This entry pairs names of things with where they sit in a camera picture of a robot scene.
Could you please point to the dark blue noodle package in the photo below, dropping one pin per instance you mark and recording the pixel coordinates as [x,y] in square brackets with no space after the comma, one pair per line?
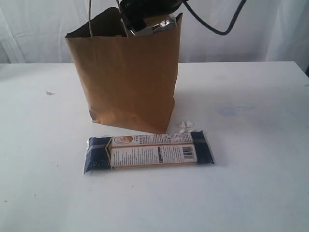
[133,151]

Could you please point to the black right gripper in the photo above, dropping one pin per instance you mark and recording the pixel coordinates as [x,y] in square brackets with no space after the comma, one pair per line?
[134,12]

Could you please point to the clear nut jar gold lid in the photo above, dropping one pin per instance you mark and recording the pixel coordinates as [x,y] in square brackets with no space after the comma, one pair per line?
[156,24]

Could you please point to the white crumpled paper bits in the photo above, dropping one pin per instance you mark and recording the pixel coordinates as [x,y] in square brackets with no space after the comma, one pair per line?
[187,126]

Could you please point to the brown paper shopping bag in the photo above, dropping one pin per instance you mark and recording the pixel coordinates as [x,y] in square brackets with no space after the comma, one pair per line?
[128,81]

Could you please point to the white backdrop curtain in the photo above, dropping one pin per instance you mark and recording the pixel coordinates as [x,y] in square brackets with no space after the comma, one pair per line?
[33,31]

